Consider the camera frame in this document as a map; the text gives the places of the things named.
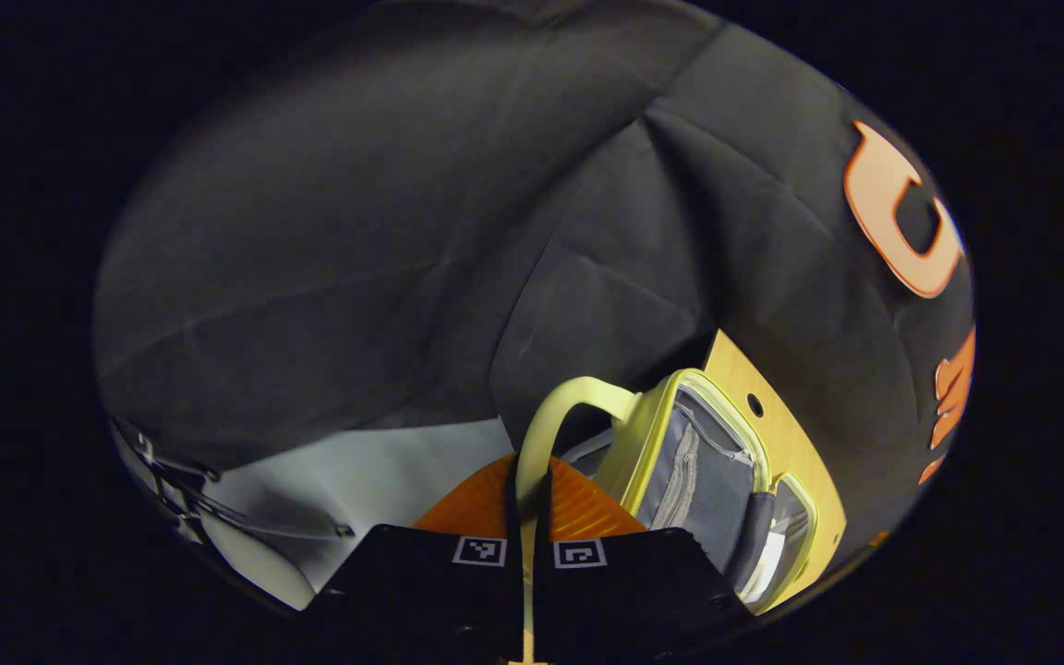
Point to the black metal stand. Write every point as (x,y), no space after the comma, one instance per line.
(183,473)

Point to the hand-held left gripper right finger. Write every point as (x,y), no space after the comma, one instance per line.
(634,591)

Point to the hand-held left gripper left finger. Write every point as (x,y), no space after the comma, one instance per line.
(430,591)

